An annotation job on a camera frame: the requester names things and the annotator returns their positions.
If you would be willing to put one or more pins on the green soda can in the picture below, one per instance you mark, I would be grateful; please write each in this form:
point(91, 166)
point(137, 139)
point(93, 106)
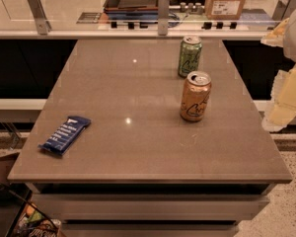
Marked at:
point(190, 51)

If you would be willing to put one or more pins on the left metal glass bracket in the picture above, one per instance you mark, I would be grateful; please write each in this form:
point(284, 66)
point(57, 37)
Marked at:
point(42, 24)

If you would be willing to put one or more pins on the grey table drawer cabinet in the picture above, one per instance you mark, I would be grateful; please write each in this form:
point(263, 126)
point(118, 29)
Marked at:
point(113, 215)

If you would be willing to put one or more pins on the orange soda can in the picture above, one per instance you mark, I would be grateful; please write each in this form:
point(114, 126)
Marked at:
point(196, 92)

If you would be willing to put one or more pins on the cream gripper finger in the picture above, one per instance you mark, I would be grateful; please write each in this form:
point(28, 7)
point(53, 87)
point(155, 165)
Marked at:
point(281, 109)
point(278, 36)

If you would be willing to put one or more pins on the middle metal glass bracket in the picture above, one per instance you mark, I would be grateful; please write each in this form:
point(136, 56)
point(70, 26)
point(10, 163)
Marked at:
point(163, 16)

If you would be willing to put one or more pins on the cardboard box with label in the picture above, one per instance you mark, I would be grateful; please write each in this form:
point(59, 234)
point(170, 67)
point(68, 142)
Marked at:
point(223, 9)

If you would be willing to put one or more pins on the blue snack bar wrapper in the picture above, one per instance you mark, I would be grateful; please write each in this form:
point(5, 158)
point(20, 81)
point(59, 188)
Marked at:
point(60, 141)

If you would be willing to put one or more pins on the colourful snack bag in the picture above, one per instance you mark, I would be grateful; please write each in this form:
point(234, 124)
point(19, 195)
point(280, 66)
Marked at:
point(33, 223)

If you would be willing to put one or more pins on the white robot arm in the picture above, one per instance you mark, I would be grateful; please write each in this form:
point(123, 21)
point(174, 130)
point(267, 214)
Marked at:
point(290, 50)

